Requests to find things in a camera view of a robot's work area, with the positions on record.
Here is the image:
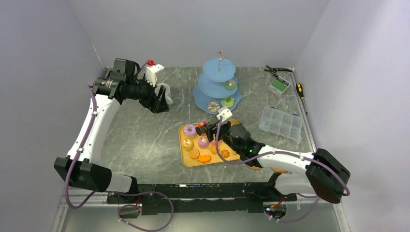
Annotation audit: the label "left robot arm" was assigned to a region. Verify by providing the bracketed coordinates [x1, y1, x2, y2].
[54, 58, 169, 203]

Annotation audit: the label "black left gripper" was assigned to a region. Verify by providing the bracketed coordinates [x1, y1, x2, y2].
[127, 74, 170, 114]

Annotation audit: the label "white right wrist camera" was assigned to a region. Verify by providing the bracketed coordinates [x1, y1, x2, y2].
[216, 106, 233, 124]

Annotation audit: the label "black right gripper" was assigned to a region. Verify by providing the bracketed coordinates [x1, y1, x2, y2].
[203, 119, 242, 155]

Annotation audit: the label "right woven rattan coaster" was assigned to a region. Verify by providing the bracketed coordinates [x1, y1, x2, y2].
[271, 168, 288, 174]

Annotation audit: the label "round brown cookie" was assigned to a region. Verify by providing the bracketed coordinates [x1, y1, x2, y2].
[189, 148, 200, 159]

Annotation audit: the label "green cupcake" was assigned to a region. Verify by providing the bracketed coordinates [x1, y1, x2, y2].
[225, 79, 236, 91]

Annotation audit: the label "green frosted donut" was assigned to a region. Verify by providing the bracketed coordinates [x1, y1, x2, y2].
[221, 97, 235, 108]

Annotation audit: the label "red frosted donut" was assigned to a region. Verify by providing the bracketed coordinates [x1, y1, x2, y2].
[198, 121, 208, 130]

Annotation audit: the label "chocolate sprinkled donut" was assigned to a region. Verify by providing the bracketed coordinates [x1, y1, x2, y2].
[206, 100, 220, 113]

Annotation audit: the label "black pliers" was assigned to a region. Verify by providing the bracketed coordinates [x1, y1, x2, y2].
[264, 65, 293, 77]

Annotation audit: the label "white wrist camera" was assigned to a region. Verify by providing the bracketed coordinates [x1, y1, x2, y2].
[216, 106, 233, 124]
[145, 64, 165, 87]

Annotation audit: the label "purple sprinkled donut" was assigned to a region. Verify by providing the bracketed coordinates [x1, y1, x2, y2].
[183, 124, 197, 138]

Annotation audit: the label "blue three-tier cake stand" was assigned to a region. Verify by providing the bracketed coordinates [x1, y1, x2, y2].
[193, 51, 241, 115]

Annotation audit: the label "yellow serving tray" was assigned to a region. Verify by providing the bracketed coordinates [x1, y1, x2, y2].
[178, 123, 223, 167]

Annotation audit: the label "white and blue mug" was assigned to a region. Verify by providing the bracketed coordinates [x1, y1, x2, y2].
[157, 83, 173, 105]

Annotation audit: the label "orange flower cookie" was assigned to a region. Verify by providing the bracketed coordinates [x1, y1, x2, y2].
[210, 145, 220, 154]

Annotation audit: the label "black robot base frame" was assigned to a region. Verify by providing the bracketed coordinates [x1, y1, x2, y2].
[107, 182, 297, 216]

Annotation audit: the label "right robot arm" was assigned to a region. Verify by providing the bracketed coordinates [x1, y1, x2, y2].
[195, 121, 351, 204]

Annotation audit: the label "green and white box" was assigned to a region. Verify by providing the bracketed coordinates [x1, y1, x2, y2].
[268, 75, 291, 97]

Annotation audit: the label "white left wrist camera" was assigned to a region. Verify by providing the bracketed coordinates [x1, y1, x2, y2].
[145, 64, 165, 87]

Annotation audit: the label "orange striped round cookie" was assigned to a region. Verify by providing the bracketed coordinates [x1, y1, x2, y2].
[220, 149, 230, 159]

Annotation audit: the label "yellow black screwdriver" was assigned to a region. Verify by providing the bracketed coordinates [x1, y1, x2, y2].
[296, 83, 308, 115]

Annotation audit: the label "orange fish cookie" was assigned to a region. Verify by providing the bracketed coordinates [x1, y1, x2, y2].
[197, 155, 212, 163]

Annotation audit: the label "clear plastic compartment box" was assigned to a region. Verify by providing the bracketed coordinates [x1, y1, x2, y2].
[259, 106, 303, 141]

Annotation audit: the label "yellow cupcake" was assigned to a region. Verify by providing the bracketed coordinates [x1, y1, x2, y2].
[181, 138, 193, 152]

